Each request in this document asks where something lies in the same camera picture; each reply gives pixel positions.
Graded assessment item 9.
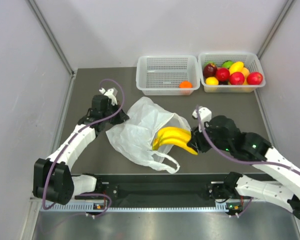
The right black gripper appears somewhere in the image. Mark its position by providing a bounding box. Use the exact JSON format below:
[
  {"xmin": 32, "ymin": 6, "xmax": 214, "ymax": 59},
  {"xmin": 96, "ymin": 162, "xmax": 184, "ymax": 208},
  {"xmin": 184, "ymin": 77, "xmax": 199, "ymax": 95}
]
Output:
[{"xmin": 187, "ymin": 119, "xmax": 232, "ymax": 153}]

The yellow banana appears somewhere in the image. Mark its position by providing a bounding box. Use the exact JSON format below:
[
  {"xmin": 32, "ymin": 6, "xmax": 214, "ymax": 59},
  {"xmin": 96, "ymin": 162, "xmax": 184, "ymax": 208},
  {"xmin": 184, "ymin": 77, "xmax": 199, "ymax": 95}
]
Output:
[{"xmin": 152, "ymin": 126, "xmax": 198, "ymax": 155}]

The white plastic bag with fruit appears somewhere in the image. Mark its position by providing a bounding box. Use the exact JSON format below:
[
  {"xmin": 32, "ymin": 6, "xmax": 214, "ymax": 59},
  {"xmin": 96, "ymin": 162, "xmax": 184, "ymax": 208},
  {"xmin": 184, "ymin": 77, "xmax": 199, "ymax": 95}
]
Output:
[{"xmin": 106, "ymin": 96, "xmax": 190, "ymax": 174}]

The orange tangerine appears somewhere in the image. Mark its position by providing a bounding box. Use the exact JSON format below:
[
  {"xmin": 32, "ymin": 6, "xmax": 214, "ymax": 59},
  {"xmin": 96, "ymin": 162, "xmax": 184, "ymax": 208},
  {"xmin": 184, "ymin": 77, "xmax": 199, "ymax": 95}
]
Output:
[{"xmin": 179, "ymin": 81, "xmax": 193, "ymax": 89}]

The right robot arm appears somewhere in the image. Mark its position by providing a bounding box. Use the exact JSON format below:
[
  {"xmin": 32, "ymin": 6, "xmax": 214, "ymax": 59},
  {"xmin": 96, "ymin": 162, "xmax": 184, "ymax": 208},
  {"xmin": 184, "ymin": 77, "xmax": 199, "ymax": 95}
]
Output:
[{"xmin": 187, "ymin": 111, "xmax": 300, "ymax": 220}]

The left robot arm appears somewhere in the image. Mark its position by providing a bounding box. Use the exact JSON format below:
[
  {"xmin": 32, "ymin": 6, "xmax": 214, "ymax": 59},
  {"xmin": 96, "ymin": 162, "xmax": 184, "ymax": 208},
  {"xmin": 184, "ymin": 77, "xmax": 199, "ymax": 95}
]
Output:
[{"xmin": 32, "ymin": 88, "xmax": 129, "ymax": 205}]

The orange fruit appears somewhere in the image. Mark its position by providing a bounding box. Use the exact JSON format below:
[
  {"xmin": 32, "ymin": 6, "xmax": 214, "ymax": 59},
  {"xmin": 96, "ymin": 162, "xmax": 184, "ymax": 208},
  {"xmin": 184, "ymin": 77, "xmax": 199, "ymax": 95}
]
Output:
[{"xmin": 240, "ymin": 67, "xmax": 250, "ymax": 79}]

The white basket holding fruit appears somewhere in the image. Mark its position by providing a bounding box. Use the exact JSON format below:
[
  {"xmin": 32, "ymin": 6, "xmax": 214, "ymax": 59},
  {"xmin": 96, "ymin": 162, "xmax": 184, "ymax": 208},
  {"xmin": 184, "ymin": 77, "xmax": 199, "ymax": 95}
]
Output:
[{"xmin": 198, "ymin": 52, "xmax": 266, "ymax": 93}]

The empty white plastic basket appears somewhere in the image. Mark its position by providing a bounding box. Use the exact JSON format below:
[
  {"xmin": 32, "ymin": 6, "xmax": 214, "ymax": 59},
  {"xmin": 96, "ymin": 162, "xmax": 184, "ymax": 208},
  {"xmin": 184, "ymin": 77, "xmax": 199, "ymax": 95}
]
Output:
[{"xmin": 135, "ymin": 55, "xmax": 201, "ymax": 96}]

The yellow lemon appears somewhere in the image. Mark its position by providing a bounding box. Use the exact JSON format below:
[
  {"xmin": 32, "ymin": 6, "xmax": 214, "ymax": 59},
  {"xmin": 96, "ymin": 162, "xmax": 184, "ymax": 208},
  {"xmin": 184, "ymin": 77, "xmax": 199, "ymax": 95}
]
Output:
[{"xmin": 205, "ymin": 76, "xmax": 219, "ymax": 86}]

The dark red apple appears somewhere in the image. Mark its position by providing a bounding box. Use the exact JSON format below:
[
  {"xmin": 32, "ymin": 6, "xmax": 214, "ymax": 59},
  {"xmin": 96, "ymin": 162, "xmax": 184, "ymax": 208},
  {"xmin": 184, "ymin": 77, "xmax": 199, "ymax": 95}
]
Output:
[{"xmin": 202, "ymin": 63, "xmax": 218, "ymax": 78}]

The red apple middle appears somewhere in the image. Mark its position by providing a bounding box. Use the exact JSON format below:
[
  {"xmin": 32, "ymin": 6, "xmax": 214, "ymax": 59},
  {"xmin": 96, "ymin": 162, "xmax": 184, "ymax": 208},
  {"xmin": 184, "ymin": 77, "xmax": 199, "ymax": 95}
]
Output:
[{"xmin": 215, "ymin": 67, "xmax": 230, "ymax": 82}]

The red apple front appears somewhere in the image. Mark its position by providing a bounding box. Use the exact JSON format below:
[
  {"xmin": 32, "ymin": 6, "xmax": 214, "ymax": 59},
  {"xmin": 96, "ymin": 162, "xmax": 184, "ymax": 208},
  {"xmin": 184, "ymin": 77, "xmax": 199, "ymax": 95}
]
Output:
[{"xmin": 229, "ymin": 72, "xmax": 245, "ymax": 85}]

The green lime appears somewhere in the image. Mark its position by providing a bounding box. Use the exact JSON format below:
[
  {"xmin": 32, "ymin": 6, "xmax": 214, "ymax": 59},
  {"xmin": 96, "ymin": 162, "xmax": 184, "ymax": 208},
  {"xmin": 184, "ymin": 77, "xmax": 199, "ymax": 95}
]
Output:
[{"xmin": 221, "ymin": 60, "xmax": 234, "ymax": 69}]

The yellow mango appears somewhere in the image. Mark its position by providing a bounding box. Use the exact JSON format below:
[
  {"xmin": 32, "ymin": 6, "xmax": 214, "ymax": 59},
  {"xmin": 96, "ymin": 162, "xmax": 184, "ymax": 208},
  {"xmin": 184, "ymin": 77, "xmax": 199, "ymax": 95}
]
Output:
[{"xmin": 228, "ymin": 61, "xmax": 244, "ymax": 75}]

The red apple right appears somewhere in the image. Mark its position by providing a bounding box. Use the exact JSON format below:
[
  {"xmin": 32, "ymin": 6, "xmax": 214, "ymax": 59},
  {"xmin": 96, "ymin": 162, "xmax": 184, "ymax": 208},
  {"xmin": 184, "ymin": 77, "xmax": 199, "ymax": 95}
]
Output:
[{"xmin": 246, "ymin": 72, "xmax": 263, "ymax": 85}]

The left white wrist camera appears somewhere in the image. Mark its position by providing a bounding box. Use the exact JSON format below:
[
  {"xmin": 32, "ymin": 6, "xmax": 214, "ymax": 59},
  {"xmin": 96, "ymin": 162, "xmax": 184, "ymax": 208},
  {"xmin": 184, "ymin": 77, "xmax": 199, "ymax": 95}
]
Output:
[{"xmin": 99, "ymin": 87, "xmax": 118, "ymax": 106}]

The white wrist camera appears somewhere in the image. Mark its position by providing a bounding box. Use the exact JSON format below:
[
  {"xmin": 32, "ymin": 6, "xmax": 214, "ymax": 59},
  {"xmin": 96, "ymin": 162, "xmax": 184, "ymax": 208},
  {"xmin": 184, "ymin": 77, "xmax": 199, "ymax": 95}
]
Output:
[
  {"xmin": 192, "ymin": 106, "xmax": 212, "ymax": 133},
  {"xmin": 99, "ymin": 87, "xmax": 118, "ymax": 106}
]

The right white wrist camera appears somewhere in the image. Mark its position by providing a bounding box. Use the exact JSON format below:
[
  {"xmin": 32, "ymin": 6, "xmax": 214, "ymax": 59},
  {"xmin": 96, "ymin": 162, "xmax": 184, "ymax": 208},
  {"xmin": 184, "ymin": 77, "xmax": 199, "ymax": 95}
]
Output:
[{"xmin": 192, "ymin": 106, "xmax": 212, "ymax": 133}]

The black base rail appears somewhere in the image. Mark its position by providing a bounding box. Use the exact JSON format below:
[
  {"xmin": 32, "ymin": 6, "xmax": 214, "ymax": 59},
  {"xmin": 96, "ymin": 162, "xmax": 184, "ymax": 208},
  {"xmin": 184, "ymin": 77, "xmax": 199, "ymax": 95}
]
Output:
[{"xmin": 83, "ymin": 174, "xmax": 239, "ymax": 208}]

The grey slotted cable duct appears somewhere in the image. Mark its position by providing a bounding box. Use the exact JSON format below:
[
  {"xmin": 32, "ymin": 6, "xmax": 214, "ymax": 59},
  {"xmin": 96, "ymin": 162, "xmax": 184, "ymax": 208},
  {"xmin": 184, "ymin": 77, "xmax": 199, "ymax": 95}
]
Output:
[{"xmin": 47, "ymin": 201, "xmax": 243, "ymax": 213}]

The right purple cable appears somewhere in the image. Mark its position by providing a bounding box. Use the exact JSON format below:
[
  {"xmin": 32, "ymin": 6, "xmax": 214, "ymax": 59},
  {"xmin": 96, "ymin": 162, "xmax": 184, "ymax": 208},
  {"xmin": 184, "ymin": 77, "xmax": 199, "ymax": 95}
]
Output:
[{"xmin": 195, "ymin": 104, "xmax": 300, "ymax": 182}]

